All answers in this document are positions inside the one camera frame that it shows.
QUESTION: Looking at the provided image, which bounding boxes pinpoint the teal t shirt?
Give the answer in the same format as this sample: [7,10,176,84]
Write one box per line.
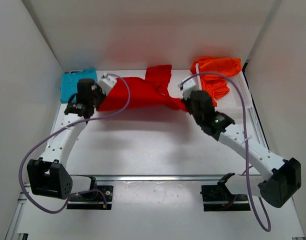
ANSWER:
[60,68,98,104]

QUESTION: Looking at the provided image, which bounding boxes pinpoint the red t shirt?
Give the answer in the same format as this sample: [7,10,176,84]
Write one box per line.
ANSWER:
[96,64,188,112]

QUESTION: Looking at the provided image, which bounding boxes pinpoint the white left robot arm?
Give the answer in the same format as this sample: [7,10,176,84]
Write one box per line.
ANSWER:
[26,76,117,200]

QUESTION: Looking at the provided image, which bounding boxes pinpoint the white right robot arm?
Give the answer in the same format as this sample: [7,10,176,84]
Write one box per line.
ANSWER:
[182,90,302,208]

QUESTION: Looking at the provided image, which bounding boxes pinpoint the orange t shirt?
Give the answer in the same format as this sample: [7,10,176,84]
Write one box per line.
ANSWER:
[190,56,242,107]

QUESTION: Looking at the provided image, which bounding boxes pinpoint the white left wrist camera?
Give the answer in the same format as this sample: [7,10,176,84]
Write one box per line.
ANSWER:
[97,72,117,96]

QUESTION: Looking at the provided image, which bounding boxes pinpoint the white wire rack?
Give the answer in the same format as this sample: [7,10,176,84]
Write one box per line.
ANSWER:
[195,62,254,118]

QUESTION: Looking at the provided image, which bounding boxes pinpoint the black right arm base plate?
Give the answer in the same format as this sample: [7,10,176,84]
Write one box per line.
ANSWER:
[200,173,251,212]

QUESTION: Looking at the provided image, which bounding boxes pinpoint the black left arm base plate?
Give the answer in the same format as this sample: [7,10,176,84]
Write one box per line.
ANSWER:
[66,183,114,211]

